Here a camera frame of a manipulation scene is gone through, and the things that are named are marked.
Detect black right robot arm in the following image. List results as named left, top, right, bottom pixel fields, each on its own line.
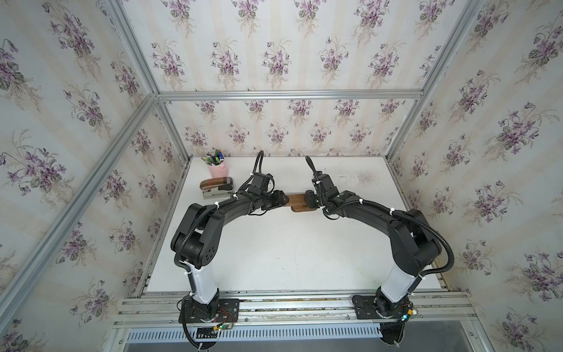
left=305, top=156, right=455, bottom=318

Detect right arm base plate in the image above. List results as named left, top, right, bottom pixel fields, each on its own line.
left=352, top=295, right=417, bottom=322

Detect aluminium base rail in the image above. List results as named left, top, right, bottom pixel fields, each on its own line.
left=111, top=289, right=478, bottom=329

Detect brown and white stapler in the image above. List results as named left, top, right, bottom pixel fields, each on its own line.
left=199, top=177, right=234, bottom=199

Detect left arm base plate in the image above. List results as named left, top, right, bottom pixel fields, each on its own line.
left=178, top=297, right=240, bottom=325

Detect pens in cup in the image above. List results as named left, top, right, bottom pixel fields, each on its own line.
left=201, top=149, right=225, bottom=167

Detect brown wooden watch stand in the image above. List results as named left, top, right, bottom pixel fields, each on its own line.
left=286, top=193, right=316, bottom=213

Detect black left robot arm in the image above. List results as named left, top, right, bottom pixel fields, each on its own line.
left=170, top=150, right=289, bottom=315

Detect pink pen cup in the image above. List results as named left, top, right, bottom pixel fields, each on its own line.
left=208, top=161, right=229, bottom=178

